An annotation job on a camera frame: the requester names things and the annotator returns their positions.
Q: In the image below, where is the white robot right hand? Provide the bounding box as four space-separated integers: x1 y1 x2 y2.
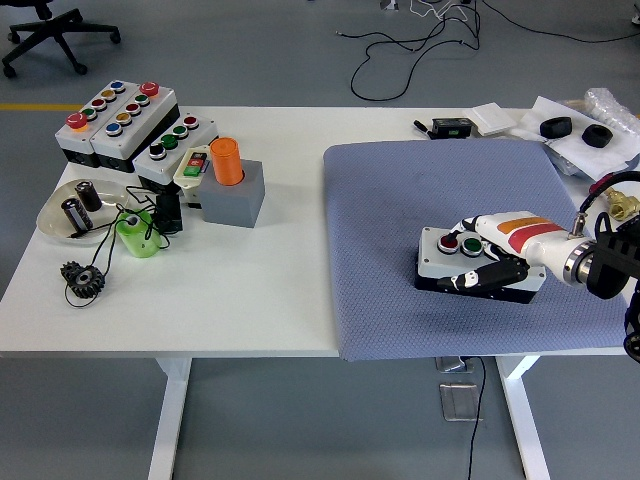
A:
435 212 582 294

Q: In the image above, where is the three-button control box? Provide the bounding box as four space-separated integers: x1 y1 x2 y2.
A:
413 225 547 306

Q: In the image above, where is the five-button control box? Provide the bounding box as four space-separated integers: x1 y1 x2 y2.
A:
89 81 181 175
53 79 132 169

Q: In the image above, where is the white foam sheet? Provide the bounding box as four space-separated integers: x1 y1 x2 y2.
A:
509 95 640 184

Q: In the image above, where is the brass valve fitting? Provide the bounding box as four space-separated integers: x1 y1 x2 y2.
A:
602 188 640 221

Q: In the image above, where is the grey-blue textured mat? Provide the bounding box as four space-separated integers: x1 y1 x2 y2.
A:
322 138 637 362

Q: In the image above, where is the black device with green label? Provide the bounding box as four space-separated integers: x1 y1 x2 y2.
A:
430 117 474 141

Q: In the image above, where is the small metal floor plate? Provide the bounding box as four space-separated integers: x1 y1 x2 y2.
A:
434 355 476 374

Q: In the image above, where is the clear bubble wrap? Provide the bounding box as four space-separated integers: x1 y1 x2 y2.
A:
582 87 640 139

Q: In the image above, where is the large metal floor plate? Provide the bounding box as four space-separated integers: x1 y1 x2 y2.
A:
438 382 485 423

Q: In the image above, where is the white table leg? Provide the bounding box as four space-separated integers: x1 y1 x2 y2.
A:
148 357 196 480
494 355 551 480

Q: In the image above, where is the grey block holder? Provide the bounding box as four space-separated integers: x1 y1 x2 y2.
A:
198 159 266 229

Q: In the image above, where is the orange cylinder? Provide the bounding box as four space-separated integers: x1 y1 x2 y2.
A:
208 137 245 187

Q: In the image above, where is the small black adapter box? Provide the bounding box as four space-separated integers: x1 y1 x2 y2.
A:
153 192 185 235

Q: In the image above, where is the white box with black knob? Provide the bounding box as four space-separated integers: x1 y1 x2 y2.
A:
133 113 221 194

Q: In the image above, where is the green plastic cylinder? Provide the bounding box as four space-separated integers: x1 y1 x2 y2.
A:
115 209 164 260

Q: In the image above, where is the black capacitor cylinder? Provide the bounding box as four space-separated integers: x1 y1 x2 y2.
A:
60 198 94 232
74 180 103 213

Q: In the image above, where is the black metal gear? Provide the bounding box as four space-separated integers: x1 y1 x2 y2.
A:
59 260 109 300

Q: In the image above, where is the silver metal dish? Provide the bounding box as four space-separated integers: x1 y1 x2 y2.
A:
37 178 132 246

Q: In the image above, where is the black office chair base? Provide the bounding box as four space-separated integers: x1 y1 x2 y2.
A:
0 0 122 79

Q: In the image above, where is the red tool handle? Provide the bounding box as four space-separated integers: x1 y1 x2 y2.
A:
588 172 621 196

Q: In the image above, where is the black rubber ring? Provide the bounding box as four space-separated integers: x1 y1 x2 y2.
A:
581 124 614 149
539 116 575 140

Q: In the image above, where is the white square switch plate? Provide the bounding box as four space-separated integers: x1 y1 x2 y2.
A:
462 102 519 137

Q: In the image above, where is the curved black floor cable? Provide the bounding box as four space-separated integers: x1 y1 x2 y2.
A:
479 0 640 44

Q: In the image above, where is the black cable under table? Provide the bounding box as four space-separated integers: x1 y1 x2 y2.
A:
459 355 489 480

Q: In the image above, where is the long black floor cable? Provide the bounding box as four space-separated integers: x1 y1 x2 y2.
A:
335 0 484 101

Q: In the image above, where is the white floor cable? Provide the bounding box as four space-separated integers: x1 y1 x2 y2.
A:
408 0 481 24

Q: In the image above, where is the cream red-green switch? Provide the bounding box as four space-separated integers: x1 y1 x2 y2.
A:
173 144 214 209

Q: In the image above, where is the thin black cord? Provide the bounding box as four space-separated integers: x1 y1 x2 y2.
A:
63 184 174 309

